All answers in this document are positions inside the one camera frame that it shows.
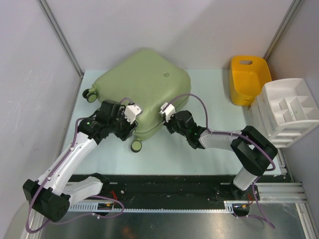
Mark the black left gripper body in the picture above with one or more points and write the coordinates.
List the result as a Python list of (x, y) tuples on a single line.
[(120, 127)]

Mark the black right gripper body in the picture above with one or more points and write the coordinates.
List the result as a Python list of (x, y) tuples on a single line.
[(172, 126)]

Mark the green hard-shell suitcase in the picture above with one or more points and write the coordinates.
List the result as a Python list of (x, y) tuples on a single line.
[(148, 80)]

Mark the yellow plastic basket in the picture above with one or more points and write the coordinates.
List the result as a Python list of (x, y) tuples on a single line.
[(247, 76)]

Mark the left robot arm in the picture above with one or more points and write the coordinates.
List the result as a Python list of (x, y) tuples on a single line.
[(50, 195)]

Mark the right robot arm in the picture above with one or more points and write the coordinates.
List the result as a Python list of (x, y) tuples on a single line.
[(253, 150)]

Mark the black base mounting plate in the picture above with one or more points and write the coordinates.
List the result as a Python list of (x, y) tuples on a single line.
[(176, 192)]

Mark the white plastic drawer organizer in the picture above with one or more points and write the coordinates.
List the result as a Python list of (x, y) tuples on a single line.
[(284, 111)]

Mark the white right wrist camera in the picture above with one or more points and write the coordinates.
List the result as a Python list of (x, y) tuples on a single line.
[(167, 110)]

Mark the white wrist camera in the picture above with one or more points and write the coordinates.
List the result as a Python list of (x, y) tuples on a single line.
[(131, 112), (167, 110)]

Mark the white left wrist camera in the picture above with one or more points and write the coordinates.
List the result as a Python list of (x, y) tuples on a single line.
[(131, 112)]

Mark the aluminium frame rail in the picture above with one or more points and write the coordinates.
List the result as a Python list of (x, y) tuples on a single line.
[(281, 193)]

